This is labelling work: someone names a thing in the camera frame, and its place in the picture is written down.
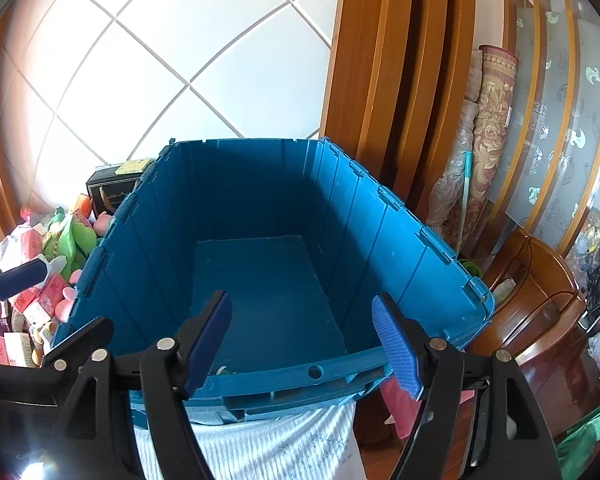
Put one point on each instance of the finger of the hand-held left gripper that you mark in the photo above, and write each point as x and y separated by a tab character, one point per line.
22	277
87	335

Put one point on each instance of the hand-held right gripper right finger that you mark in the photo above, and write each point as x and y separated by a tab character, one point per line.
397	350

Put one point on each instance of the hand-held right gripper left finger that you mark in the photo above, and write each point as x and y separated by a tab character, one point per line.
207	347

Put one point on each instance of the blue plastic container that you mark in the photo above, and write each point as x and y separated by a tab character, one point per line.
270	270

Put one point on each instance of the pink pig plush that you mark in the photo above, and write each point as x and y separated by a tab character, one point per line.
67	304

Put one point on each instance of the green plush toy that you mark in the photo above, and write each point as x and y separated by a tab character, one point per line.
71	247

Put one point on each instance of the pink cloth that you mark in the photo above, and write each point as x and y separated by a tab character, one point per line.
397	417

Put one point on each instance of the pink white carton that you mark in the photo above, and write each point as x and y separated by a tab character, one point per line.
15	350

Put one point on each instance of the orange plush toy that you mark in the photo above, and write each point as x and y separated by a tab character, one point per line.
82	204

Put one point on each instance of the small green bowl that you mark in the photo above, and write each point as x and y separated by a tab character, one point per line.
472	268

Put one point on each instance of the black box with gold print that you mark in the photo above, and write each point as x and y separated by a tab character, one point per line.
105	190

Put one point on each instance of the wooden nightstand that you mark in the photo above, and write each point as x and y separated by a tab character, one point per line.
530	320

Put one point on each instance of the rolled lace mat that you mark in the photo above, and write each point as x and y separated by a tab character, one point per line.
452	180

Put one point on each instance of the green bag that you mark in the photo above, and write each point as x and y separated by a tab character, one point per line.
585	440

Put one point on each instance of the floral plastic bag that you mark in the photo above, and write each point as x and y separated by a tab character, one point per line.
592	235

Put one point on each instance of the rolled patterned carpet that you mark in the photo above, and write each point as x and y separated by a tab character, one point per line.
490	125

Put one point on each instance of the wooden wardrobe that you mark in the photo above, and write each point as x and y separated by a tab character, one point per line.
395	85

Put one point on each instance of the white padded headboard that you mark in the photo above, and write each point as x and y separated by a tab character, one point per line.
180	60

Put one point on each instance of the frosted glass door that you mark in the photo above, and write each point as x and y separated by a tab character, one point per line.
555	110

